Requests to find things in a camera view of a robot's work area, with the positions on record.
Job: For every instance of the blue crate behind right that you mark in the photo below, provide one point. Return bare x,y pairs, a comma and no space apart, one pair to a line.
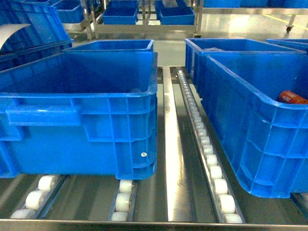
197,50

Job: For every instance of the dark blue crate far left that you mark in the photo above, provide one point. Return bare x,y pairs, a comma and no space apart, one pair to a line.
44,36

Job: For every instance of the white curved sheet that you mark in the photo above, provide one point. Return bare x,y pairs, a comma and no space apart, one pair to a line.
7,31

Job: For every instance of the blue plastic crate left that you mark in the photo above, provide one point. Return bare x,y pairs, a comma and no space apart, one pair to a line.
80,113

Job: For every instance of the blue plastic crate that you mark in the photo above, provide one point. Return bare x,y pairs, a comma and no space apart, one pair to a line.
264,140
80,113

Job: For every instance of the blue plastic crate right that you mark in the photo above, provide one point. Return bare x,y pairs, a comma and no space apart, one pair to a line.
264,140

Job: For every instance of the steel roller shelf rack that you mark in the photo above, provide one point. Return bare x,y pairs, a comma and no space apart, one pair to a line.
178,197

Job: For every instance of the blue crate behind left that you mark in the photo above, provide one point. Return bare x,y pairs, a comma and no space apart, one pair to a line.
116,45

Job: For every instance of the orange cylinder cap 4680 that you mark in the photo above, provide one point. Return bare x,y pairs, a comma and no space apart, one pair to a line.
290,97

